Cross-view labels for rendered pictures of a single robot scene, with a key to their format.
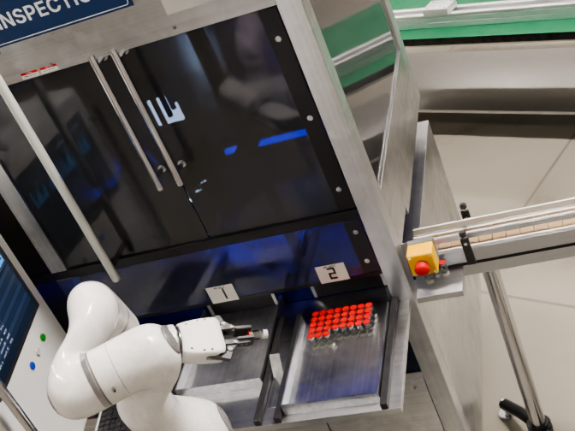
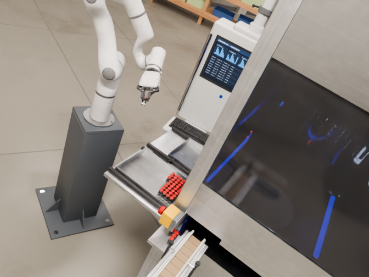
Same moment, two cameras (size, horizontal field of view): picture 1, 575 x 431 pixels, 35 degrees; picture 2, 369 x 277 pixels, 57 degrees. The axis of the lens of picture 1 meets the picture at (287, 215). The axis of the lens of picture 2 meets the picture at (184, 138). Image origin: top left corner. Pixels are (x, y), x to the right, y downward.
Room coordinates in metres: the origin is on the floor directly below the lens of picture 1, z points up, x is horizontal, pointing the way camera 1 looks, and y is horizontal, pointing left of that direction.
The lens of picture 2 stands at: (1.79, -1.34, 2.11)
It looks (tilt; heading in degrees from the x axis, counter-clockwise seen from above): 33 degrees down; 84
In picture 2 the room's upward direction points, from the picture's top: 25 degrees clockwise
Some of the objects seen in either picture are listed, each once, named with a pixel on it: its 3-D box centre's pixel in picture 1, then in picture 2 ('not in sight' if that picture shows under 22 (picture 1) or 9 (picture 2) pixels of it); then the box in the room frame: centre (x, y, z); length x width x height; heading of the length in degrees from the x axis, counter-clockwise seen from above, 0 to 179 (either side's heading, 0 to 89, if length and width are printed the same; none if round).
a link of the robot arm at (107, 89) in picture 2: not in sight; (111, 72); (1.42, 0.43, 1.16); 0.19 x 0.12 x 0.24; 97
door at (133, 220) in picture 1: (89, 169); not in sight; (2.28, 0.44, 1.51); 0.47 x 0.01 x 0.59; 67
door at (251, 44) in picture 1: (240, 131); not in sight; (2.10, 0.02, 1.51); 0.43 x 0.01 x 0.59; 67
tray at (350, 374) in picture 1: (338, 356); (154, 177); (1.87, 0.03, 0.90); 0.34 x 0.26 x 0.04; 157
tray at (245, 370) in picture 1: (232, 345); (201, 162); (2.11, 0.30, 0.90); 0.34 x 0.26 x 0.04; 157
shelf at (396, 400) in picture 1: (285, 361); (175, 171); (1.98, 0.17, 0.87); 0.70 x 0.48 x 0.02; 67
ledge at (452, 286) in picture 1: (441, 280); (167, 241); (2.02, -0.32, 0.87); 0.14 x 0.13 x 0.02; 157
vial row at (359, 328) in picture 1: (340, 331); (168, 185); (1.95, 0.00, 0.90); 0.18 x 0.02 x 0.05; 67
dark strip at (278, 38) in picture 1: (323, 151); not in sight; (2.02, -0.15, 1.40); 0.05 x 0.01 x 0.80; 67
